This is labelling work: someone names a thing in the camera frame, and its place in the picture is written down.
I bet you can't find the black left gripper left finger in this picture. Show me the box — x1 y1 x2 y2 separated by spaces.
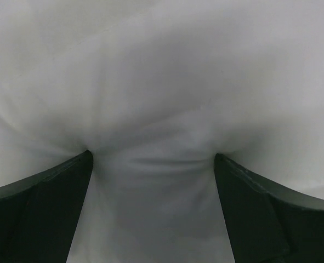
0 151 93 263

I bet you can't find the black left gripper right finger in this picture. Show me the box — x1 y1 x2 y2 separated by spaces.
214 154 324 263

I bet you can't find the white pillow with yellow edge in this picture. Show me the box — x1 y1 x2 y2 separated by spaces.
0 1 324 262

